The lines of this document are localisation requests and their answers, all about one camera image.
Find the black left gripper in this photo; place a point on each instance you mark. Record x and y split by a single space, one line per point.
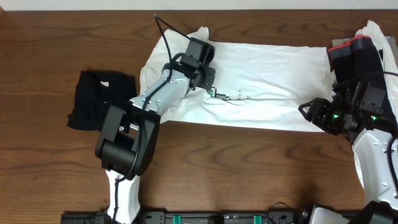
206 83

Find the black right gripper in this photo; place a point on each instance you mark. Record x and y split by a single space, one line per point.
319 106

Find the white t-shirt with robot print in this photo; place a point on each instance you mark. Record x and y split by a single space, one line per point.
265 85

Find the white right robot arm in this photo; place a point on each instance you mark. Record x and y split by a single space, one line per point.
357 112

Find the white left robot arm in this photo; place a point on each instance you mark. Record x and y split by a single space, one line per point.
129 134

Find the black red-trimmed folded garment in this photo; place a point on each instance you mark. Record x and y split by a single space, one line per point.
355 58

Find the white garment at right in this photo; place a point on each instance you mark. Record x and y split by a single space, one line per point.
379 43

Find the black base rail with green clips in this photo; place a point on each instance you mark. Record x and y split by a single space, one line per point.
277 214

